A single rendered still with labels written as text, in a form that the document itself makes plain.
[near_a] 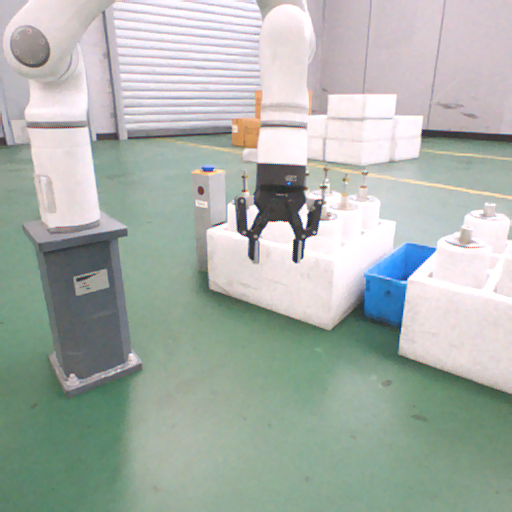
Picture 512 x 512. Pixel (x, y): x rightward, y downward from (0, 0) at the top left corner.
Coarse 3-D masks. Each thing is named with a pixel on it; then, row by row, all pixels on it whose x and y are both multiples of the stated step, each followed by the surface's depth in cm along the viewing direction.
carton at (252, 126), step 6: (246, 120) 461; (252, 120) 452; (258, 120) 445; (246, 126) 463; (252, 126) 454; (258, 126) 445; (246, 132) 465; (252, 132) 456; (258, 132) 447; (246, 138) 467; (252, 138) 458; (246, 144) 470; (252, 144) 461
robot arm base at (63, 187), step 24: (48, 144) 67; (72, 144) 68; (48, 168) 68; (72, 168) 69; (48, 192) 69; (72, 192) 70; (96, 192) 75; (48, 216) 70; (72, 216) 71; (96, 216) 75
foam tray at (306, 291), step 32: (224, 224) 119; (384, 224) 119; (224, 256) 113; (288, 256) 100; (320, 256) 95; (352, 256) 100; (224, 288) 116; (256, 288) 109; (288, 288) 103; (320, 288) 97; (352, 288) 105; (320, 320) 99
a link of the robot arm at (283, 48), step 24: (264, 24) 56; (288, 24) 54; (264, 48) 56; (288, 48) 55; (264, 72) 58; (288, 72) 57; (264, 96) 60; (288, 96) 58; (264, 120) 60; (288, 120) 58
